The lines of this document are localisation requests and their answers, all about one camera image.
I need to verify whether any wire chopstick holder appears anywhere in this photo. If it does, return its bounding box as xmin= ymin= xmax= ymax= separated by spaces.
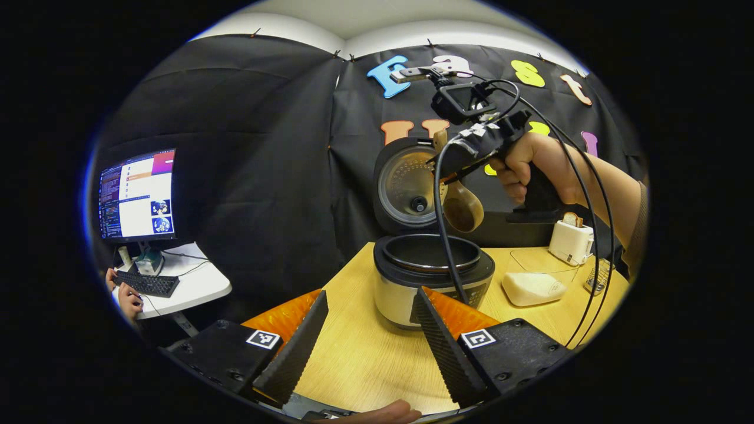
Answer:
xmin=583 ymin=259 xmax=613 ymax=295

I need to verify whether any white side table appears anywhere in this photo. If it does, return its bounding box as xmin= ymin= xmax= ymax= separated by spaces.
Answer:
xmin=112 ymin=241 xmax=232 ymax=336

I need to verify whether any clear plastic container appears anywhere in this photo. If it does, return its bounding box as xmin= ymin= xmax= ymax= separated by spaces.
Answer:
xmin=502 ymin=247 xmax=581 ymax=307

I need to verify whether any white toaster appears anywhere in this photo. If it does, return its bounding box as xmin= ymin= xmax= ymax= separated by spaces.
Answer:
xmin=549 ymin=213 xmax=594 ymax=266

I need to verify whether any wooden spoon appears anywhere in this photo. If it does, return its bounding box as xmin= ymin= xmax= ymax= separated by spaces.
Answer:
xmin=432 ymin=130 xmax=485 ymax=233

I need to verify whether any computer monitor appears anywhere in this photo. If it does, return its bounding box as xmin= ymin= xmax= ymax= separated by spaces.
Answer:
xmin=98 ymin=148 xmax=177 ymax=274

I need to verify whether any thick black gripper cable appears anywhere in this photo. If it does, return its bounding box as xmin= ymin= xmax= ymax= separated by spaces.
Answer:
xmin=434 ymin=79 xmax=522 ymax=306

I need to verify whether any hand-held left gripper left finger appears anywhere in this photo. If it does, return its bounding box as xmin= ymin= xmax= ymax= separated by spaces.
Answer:
xmin=159 ymin=290 xmax=329 ymax=407

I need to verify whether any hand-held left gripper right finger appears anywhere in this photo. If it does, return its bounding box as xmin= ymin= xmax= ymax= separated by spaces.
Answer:
xmin=414 ymin=286 xmax=572 ymax=408

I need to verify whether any black and silver rice cooker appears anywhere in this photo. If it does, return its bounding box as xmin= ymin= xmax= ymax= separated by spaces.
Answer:
xmin=372 ymin=137 xmax=495 ymax=330

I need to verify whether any black keyboard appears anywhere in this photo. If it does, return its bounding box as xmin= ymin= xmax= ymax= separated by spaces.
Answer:
xmin=113 ymin=270 xmax=180 ymax=298

